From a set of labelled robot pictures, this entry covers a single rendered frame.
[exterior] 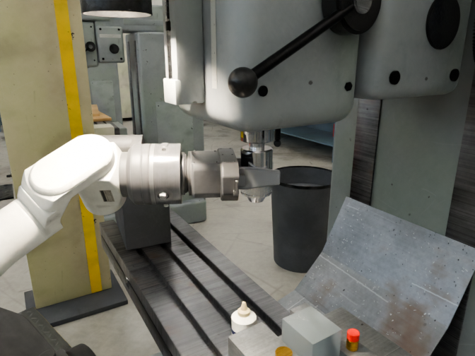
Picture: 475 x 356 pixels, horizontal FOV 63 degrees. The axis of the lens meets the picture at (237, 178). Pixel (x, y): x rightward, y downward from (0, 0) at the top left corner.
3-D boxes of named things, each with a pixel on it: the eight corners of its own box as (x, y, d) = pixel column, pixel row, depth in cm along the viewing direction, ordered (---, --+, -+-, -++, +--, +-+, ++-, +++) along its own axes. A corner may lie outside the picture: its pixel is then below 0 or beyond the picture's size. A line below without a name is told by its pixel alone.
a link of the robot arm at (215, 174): (239, 152, 50) (145, 153, 49) (239, 221, 53) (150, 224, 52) (231, 133, 62) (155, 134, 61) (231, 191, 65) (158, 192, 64)
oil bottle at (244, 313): (239, 371, 63) (239, 312, 59) (227, 354, 66) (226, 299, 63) (260, 361, 65) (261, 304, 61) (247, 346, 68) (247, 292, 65)
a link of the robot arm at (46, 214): (121, 150, 51) (27, 214, 45) (132, 187, 59) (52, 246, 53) (92, 123, 54) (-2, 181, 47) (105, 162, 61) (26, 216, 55)
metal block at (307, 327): (309, 383, 50) (312, 344, 48) (280, 354, 55) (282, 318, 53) (338, 366, 53) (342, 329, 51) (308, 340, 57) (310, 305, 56)
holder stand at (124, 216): (126, 251, 101) (119, 177, 95) (114, 220, 120) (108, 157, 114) (172, 242, 105) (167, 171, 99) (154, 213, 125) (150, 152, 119)
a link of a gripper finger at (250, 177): (278, 186, 56) (236, 188, 56) (279, 165, 55) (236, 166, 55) (280, 191, 55) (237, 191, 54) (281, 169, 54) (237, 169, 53)
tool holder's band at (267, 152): (249, 159, 54) (249, 152, 54) (235, 152, 58) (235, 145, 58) (278, 156, 56) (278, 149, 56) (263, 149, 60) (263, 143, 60)
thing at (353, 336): (352, 353, 51) (353, 337, 50) (343, 346, 52) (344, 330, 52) (360, 349, 52) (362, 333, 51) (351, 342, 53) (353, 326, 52)
